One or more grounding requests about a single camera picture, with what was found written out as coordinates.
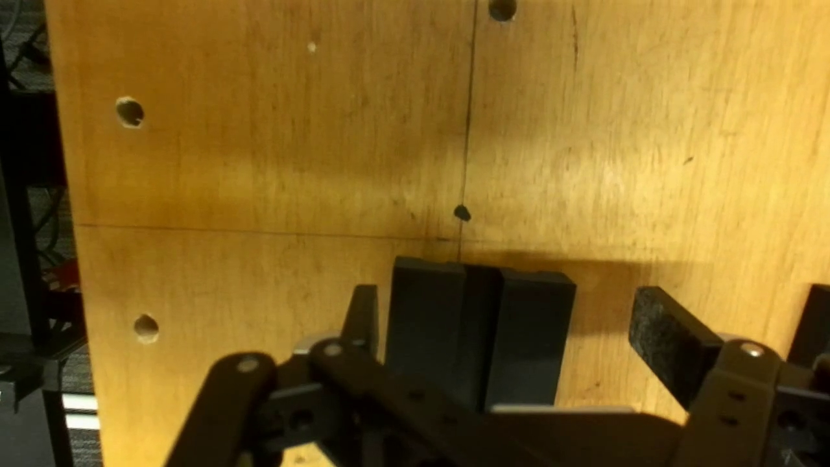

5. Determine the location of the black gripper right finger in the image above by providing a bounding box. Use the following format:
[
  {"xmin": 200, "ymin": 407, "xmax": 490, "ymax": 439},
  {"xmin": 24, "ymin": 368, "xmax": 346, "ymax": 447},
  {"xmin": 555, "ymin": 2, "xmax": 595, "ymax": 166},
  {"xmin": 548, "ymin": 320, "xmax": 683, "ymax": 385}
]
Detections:
[{"xmin": 628, "ymin": 285, "xmax": 830, "ymax": 467}]

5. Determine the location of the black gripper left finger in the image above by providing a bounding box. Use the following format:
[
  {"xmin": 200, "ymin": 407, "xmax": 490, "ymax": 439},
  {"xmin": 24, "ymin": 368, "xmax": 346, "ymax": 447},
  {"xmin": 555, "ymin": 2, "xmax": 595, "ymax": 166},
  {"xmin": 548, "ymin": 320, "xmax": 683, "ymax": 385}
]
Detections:
[{"xmin": 164, "ymin": 282, "xmax": 555, "ymax": 467}]

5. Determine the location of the black small pad far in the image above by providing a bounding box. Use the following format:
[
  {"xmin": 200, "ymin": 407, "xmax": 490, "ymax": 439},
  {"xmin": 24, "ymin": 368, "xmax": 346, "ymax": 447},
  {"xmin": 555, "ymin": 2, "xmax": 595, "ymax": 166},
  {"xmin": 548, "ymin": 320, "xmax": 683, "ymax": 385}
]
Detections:
[{"xmin": 386, "ymin": 257, "xmax": 575, "ymax": 412}]

